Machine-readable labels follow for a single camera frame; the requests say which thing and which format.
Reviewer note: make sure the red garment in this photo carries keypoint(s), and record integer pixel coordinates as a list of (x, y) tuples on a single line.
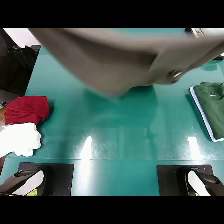
[(26, 109)]

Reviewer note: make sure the green shirt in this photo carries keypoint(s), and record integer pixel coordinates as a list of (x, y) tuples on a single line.
[(213, 106)]

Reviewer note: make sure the brown shirt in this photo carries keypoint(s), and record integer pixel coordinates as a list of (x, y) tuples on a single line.
[(110, 60)]

